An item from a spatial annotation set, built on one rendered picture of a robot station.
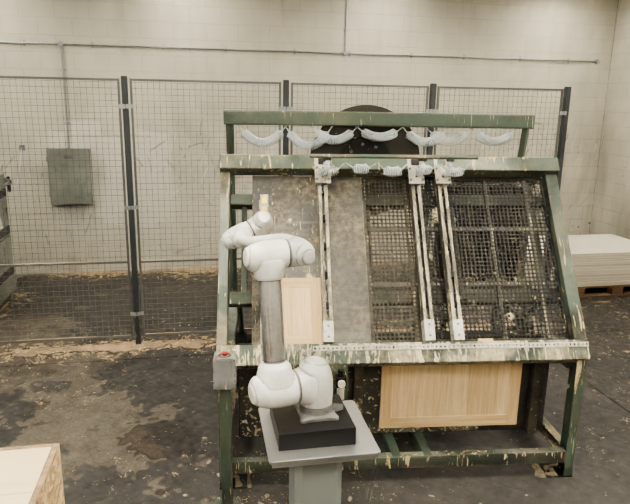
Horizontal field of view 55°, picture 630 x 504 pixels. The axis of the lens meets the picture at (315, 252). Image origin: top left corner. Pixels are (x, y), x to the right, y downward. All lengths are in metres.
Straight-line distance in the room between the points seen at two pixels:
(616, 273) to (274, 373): 6.14
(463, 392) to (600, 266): 4.38
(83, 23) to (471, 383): 6.34
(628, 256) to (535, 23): 3.48
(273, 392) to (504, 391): 1.86
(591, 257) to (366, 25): 4.10
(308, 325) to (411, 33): 5.86
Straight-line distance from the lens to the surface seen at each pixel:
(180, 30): 8.31
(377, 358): 3.59
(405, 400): 4.01
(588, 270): 8.08
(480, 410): 4.19
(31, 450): 2.06
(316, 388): 2.84
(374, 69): 8.62
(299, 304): 3.64
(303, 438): 2.84
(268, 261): 2.66
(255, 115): 4.31
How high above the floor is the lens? 2.25
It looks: 14 degrees down
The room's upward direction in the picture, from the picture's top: 1 degrees clockwise
